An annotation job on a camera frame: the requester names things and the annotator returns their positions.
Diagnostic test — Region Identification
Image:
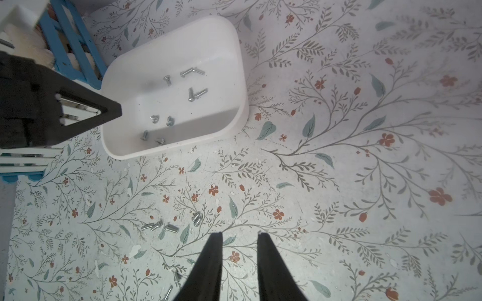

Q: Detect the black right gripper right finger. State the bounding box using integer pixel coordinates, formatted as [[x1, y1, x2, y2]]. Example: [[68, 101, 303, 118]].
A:
[[257, 233, 307, 300]]

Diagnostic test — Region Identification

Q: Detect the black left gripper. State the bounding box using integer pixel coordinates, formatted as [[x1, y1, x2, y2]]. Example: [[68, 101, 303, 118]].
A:
[[1, 51, 123, 149]]

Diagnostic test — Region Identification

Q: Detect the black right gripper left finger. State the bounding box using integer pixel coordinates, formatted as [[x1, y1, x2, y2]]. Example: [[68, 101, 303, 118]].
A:
[[174, 233, 223, 300]]

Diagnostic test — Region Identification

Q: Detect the white plastic storage box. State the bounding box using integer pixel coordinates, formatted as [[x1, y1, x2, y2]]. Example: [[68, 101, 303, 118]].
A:
[[100, 16, 249, 160]]

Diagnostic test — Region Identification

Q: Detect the white slatted blue basket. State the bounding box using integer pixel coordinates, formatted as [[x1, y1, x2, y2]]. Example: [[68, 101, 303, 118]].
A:
[[1, 1, 107, 183]]

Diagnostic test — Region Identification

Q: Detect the beige plush cloth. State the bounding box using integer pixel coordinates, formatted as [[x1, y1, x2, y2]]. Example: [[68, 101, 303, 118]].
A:
[[1, 25, 55, 69]]

